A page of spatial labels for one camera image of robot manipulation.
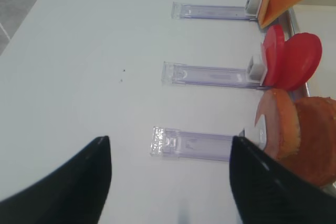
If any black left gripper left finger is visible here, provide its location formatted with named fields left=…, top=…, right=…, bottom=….
left=1, top=136, right=112, bottom=223

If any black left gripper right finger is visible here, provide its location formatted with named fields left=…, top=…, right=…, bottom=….
left=229, top=136, right=335, bottom=223

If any red tomato slice right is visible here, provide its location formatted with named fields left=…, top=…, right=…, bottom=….
left=274, top=33, right=322, bottom=91

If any red tomato slice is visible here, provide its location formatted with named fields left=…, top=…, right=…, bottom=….
left=263, top=24, right=285, bottom=87
left=274, top=33, right=322, bottom=91

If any red tomato slice left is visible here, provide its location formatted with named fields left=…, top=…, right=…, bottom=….
left=263, top=24, right=285, bottom=87

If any clear acrylic holder bottom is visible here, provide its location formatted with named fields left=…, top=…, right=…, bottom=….
left=150, top=122, right=268, bottom=163

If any clear acrylic holder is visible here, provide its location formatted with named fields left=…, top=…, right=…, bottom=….
left=161, top=54, right=268, bottom=90
left=150, top=122, right=268, bottom=163
left=171, top=0, right=262, bottom=21

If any clear acrylic holder middle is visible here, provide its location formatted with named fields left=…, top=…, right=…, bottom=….
left=161, top=54, right=268, bottom=90

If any metal tray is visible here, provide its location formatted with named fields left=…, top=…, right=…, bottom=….
left=279, top=0, right=335, bottom=99

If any clear acrylic holder top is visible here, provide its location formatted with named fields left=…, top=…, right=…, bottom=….
left=171, top=0, right=262, bottom=21

